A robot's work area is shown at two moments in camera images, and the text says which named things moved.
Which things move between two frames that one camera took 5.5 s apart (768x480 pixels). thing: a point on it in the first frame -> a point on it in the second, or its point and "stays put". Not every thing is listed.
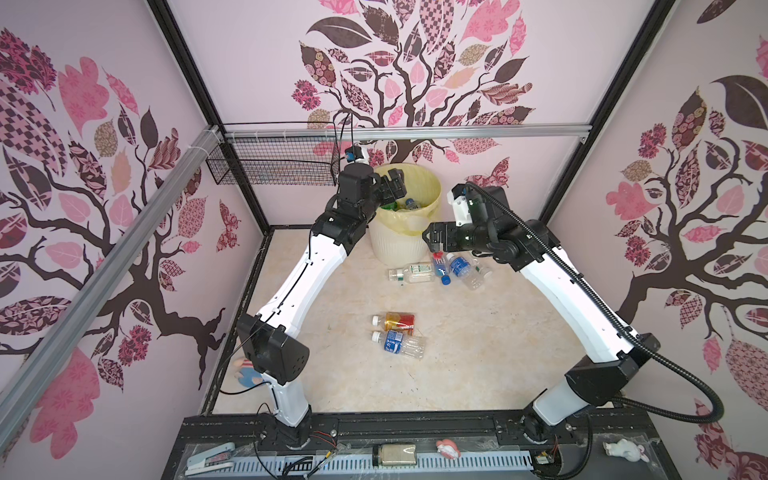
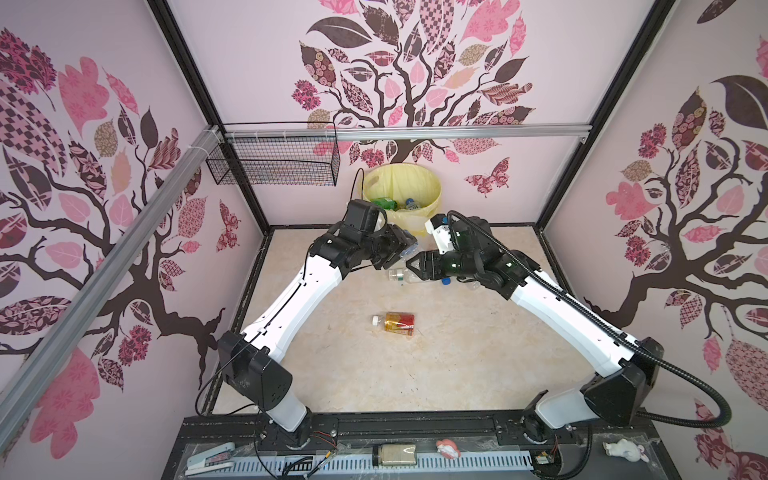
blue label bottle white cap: x=401 y=343 -> x=409 y=250
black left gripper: x=389 y=195 -> x=397 y=241
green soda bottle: x=391 y=206 stays put
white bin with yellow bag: x=396 y=237 stays put
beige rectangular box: x=395 y=454 stays put
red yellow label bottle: x=395 y=321 stays put
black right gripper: x=447 y=230 -> x=429 y=262
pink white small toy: x=448 y=448 stays put
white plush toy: x=626 y=449 stays put
